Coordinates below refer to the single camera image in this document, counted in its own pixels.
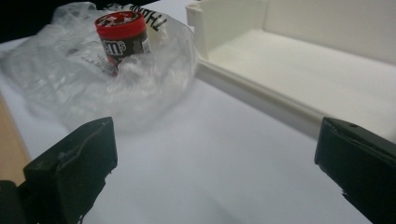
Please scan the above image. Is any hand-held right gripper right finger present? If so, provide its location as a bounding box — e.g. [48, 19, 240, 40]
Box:
[314, 117, 396, 224]

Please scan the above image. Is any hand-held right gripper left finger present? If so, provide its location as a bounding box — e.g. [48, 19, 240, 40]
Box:
[22, 117, 119, 224]

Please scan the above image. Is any clear plastic bag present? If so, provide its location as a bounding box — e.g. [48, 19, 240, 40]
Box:
[0, 1, 199, 133]

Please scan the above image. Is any white plastic box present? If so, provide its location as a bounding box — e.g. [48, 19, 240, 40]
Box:
[185, 0, 396, 144]

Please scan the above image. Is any red lidded candy jar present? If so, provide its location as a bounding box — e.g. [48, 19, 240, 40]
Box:
[94, 11, 152, 77]

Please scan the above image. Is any white table mat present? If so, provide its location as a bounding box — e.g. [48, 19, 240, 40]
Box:
[0, 0, 372, 224]

